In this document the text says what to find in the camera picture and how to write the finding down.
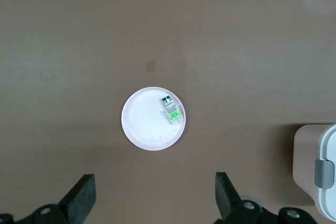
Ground pale pink round plate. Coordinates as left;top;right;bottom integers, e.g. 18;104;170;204
121;86;187;152

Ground small green wrapped item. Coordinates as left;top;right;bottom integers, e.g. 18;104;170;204
160;94;183;125

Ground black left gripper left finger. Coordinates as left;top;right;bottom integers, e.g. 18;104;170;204
14;173;97;224

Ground white lunch box with handle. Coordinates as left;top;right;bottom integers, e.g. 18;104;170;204
292;123;336;222

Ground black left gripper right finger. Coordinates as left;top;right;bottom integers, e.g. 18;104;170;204
215;172;264;224

